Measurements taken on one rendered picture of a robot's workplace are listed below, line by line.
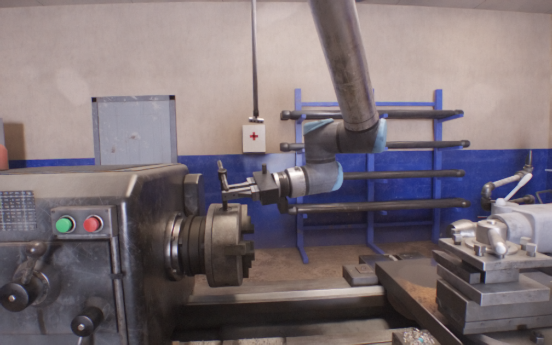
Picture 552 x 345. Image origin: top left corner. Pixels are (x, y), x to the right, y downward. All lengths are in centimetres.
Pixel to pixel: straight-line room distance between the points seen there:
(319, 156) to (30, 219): 70
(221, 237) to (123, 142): 354
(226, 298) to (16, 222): 68
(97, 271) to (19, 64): 461
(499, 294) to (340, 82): 57
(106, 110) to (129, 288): 377
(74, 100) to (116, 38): 101
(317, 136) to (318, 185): 14
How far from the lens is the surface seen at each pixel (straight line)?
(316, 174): 81
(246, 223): 91
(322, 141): 79
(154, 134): 406
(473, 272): 79
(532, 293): 84
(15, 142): 510
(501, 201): 128
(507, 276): 84
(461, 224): 109
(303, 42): 417
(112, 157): 429
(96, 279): 72
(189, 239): 84
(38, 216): 76
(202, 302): 113
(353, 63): 63
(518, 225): 119
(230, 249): 77
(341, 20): 60
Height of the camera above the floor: 137
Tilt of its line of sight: 4 degrees down
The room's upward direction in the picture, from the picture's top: 1 degrees counter-clockwise
